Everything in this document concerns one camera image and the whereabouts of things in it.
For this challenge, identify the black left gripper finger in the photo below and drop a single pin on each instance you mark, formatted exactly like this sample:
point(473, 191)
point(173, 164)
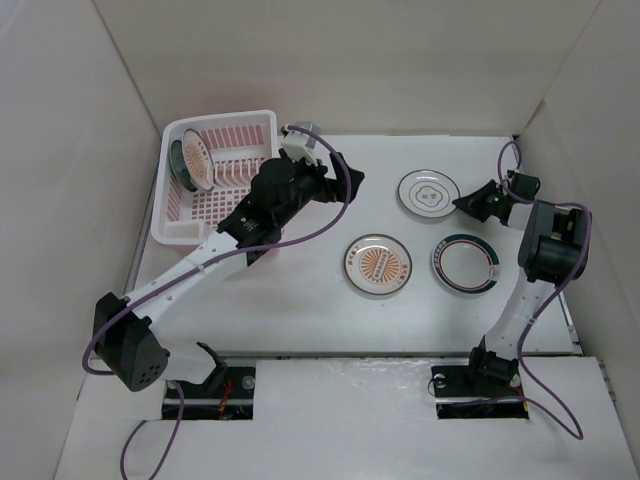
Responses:
point(351, 178)
point(326, 190)

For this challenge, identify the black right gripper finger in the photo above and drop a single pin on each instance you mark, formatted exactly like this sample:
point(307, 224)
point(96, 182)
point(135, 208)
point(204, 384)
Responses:
point(482, 214)
point(480, 201)

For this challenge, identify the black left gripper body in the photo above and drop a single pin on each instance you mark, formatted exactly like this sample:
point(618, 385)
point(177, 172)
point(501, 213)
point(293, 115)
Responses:
point(305, 175)

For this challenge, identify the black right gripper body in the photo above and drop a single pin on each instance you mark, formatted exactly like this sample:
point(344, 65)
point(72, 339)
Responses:
point(502, 198)

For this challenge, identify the white plate grey rim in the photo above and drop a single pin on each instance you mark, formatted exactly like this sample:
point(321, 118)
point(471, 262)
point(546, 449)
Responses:
point(428, 194)

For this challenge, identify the orange sunburst plate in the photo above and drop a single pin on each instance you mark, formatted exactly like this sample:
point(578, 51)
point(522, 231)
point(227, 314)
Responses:
point(198, 160)
point(377, 264)

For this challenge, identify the blue floral plate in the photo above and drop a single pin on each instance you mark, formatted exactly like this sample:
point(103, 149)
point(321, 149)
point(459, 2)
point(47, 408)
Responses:
point(178, 166)

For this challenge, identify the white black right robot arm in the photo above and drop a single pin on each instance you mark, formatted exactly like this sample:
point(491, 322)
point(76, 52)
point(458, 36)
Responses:
point(553, 252)

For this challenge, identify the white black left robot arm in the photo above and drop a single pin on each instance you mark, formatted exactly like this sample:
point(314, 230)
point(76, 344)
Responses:
point(126, 329)

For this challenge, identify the white pink dish rack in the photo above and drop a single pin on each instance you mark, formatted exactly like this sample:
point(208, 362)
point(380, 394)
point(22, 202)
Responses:
point(238, 143)

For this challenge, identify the green red rimmed plate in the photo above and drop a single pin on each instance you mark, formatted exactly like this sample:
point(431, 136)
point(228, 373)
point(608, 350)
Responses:
point(466, 264)

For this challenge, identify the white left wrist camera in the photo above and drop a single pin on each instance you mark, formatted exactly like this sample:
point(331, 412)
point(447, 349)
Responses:
point(298, 146)

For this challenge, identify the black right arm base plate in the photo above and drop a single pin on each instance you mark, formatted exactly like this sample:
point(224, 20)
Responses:
point(462, 396)

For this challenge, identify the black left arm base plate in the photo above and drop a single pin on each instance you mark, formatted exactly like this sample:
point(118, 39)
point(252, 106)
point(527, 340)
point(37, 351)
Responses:
point(231, 400)

